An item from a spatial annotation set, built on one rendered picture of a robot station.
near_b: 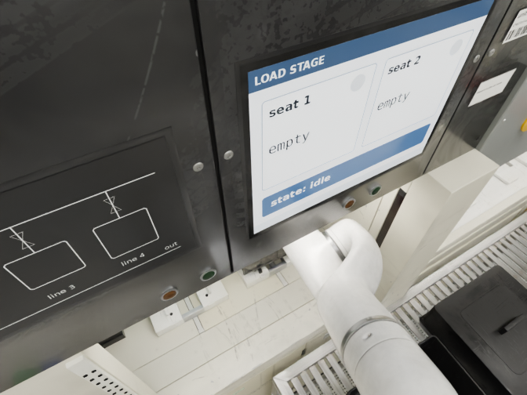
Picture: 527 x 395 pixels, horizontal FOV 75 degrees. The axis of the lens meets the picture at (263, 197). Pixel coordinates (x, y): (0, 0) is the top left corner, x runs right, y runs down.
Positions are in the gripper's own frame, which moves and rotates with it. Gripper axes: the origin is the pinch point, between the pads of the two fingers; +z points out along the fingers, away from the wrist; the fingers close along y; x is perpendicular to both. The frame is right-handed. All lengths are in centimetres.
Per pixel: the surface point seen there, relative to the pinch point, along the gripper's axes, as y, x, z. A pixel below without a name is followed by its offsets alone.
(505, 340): 46, -33, -54
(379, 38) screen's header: -3, 48, -29
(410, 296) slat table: 38, -44, -31
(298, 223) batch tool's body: -9.1, 24.7, -29.4
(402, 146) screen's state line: 6.9, 31.1, -28.6
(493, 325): 46, -33, -50
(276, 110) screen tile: -13, 44, -30
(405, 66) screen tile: 2, 44, -29
